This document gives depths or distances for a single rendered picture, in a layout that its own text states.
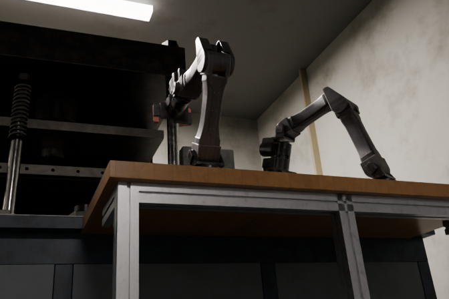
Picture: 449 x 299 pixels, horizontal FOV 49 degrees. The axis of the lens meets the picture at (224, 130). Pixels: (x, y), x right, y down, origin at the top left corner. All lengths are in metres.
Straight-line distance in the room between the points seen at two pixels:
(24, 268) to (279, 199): 0.74
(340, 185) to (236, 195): 0.28
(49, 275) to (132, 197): 0.50
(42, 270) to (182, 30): 2.84
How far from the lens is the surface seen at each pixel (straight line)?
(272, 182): 1.19
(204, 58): 1.36
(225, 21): 3.98
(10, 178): 2.42
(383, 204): 1.40
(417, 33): 3.59
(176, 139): 2.57
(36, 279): 1.52
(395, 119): 3.61
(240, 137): 5.37
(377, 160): 1.66
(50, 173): 2.48
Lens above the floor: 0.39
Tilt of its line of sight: 25 degrees up
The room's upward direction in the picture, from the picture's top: 5 degrees counter-clockwise
